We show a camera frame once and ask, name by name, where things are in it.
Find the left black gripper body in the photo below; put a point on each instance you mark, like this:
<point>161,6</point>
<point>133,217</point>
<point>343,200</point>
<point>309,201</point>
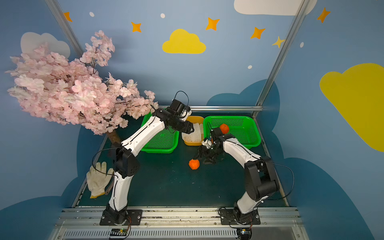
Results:
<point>186,127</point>

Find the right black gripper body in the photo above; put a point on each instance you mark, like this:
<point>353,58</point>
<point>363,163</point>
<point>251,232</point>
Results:
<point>208,151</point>

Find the peeled bare orange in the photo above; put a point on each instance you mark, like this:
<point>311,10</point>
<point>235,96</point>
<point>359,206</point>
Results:
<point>224,128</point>

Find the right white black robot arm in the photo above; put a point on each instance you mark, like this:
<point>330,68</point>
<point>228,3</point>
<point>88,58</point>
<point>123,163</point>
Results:
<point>261,180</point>

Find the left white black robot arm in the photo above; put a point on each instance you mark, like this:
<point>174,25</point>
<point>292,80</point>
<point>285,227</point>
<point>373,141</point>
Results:
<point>125,161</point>

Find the yellow plastic tub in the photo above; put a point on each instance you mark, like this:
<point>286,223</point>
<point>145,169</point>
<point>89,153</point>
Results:
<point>194,119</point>

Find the left green plastic basket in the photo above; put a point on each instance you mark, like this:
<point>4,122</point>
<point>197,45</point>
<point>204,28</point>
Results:
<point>157,137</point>

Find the green plastic basket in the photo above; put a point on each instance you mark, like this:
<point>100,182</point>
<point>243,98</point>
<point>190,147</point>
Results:
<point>157,137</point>
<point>242,127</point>

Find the right green plastic basket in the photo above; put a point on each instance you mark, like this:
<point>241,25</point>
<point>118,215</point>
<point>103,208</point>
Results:
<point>242,127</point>

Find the right small circuit board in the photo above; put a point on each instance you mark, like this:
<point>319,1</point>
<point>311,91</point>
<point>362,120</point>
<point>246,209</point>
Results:
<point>244,234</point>

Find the small circuit board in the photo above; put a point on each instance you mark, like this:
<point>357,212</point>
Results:
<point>118,234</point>
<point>244,234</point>

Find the white work glove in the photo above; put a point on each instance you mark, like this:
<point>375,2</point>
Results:
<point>98,177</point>

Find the left small circuit board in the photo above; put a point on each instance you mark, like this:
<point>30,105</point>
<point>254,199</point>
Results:
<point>118,234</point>

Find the pink artificial blossom tree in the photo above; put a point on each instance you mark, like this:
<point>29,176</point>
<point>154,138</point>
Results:
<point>51,87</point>

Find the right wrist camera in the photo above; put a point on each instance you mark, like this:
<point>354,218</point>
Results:
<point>207,142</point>

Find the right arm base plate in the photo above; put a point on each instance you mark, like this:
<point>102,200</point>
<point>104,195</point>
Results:
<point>228,217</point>

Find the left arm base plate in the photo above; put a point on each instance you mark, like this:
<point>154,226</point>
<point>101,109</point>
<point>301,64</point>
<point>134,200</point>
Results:
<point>133,217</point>

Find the aluminium mounting rail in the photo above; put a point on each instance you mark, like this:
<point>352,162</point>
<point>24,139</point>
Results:
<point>179,224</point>

